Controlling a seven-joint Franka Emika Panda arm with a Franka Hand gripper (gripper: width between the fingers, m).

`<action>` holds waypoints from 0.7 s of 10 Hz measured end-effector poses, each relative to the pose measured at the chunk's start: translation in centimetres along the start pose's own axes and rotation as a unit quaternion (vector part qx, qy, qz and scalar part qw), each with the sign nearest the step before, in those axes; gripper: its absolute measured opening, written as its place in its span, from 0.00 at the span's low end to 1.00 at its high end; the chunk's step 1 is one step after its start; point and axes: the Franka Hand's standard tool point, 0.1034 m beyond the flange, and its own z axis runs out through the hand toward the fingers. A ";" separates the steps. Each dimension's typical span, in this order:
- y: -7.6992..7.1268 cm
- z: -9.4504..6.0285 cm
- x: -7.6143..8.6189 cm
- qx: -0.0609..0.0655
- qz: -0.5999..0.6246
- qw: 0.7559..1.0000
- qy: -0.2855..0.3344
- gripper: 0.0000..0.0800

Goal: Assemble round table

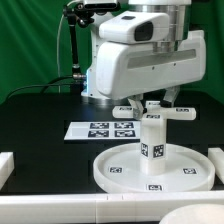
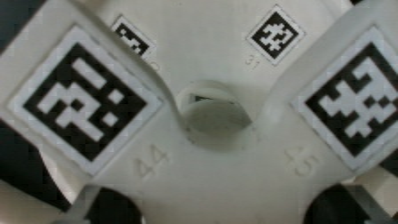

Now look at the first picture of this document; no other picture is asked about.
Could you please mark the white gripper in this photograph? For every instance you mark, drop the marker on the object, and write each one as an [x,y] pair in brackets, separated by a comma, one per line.
[129,64]

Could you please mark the white cross-shaped table base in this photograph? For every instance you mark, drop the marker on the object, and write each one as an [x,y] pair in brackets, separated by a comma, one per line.
[155,109]

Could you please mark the white round table top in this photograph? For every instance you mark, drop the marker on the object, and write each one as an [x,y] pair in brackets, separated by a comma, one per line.
[133,168]

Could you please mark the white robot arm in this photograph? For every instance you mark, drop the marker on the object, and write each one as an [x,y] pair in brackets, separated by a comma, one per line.
[177,10]

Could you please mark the white round object foreground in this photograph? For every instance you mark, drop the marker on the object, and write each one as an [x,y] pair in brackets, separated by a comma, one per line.
[196,214]

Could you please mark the white fiducial marker sheet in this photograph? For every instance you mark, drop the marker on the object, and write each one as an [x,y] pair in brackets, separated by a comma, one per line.
[109,130]

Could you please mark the white right barrier block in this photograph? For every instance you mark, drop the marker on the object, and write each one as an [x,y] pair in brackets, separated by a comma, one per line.
[216,156]

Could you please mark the white barrier block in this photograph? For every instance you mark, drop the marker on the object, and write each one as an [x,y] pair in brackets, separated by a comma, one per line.
[6,167]
[216,156]

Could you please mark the white left barrier block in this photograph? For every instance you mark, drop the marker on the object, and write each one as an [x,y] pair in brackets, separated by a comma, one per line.
[6,167]

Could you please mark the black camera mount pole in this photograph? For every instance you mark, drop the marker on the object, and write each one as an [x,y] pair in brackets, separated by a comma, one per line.
[82,17]

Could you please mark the white front barrier rail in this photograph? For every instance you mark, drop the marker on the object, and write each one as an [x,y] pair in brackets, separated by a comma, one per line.
[98,208]

